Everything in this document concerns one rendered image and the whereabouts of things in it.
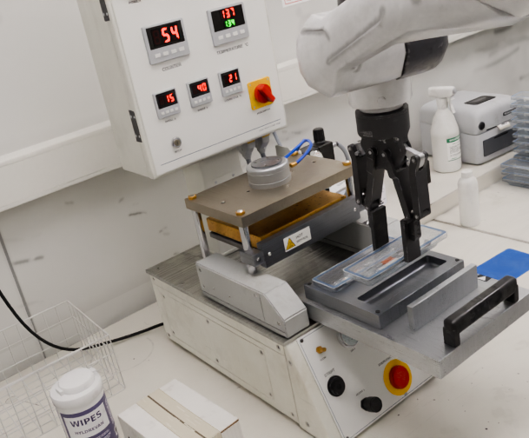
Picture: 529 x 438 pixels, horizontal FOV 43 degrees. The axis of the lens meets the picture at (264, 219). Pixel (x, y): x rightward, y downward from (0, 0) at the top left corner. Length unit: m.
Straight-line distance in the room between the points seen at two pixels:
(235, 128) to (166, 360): 0.51
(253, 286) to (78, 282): 0.60
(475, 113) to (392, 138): 1.09
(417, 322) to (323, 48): 0.42
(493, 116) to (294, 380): 1.20
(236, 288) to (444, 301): 0.35
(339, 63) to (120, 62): 0.54
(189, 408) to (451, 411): 0.43
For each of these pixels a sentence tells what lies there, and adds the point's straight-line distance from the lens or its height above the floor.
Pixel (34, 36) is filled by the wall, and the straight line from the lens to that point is 1.51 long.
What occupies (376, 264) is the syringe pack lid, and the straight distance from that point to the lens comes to 1.02.
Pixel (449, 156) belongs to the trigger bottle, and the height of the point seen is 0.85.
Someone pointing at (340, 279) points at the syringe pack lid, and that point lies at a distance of 1.08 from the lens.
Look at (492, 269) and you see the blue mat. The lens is 1.59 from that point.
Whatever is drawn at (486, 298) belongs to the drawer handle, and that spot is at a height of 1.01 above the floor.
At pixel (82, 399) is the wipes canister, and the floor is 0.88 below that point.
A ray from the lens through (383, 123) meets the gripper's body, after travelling 0.94.
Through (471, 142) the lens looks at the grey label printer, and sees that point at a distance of 2.06.
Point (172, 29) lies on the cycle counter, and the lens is 1.24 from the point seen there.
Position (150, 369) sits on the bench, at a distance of 1.44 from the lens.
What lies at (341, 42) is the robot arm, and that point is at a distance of 0.74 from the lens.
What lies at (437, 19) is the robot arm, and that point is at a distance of 0.65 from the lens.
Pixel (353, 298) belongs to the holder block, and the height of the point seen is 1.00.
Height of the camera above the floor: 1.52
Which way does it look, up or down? 22 degrees down
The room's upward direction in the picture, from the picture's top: 11 degrees counter-clockwise
